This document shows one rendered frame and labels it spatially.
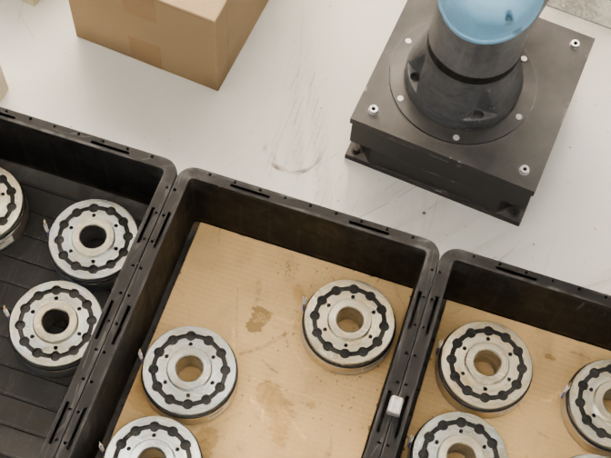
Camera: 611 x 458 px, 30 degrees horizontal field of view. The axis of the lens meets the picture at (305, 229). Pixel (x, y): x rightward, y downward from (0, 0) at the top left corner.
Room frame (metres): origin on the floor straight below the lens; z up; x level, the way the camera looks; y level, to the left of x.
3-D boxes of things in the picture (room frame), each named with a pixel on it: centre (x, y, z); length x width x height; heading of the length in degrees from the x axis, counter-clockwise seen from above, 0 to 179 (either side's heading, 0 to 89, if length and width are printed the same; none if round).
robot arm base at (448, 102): (0.84, -0.18, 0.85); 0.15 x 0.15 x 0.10
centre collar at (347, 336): (0.47, -0.06, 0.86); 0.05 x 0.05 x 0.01
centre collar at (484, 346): (0.44, -0.21, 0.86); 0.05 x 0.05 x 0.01
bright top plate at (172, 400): (0.40, 0.11, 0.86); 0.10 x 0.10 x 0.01
